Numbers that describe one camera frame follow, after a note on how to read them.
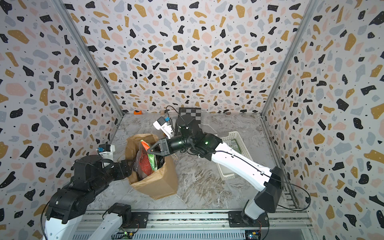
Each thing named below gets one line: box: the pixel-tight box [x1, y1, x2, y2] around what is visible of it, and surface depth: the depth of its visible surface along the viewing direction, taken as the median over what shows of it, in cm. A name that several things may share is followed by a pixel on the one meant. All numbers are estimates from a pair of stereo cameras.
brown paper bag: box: [125, 133, 179, 200], surface depth 66 cm
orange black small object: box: [133, 110, 143, 115], surface depth 125 cm
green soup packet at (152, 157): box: [140, 139, 158, 171], surface depth 58 cm
